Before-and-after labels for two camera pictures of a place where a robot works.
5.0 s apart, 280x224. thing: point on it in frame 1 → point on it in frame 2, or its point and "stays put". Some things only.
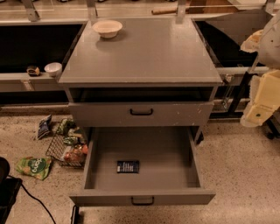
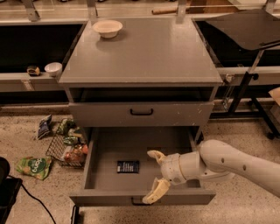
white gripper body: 271,46 → 171,168
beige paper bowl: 108,29 stays put
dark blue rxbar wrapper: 128,166 stays put
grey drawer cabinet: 142,97 stays put
